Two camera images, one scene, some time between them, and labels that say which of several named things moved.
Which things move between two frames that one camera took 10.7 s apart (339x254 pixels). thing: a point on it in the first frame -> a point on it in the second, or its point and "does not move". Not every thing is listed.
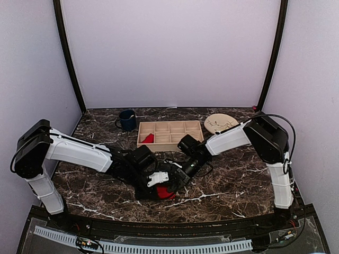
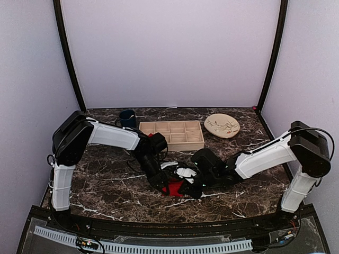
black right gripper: (181, 175) -> (188, 190)
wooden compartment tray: (164, 136) does not move
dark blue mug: (127, 121) does not move
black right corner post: (275, 55) does not move
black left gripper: (148, 194) -> (160, 178)
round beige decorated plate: (217, 122) does not move
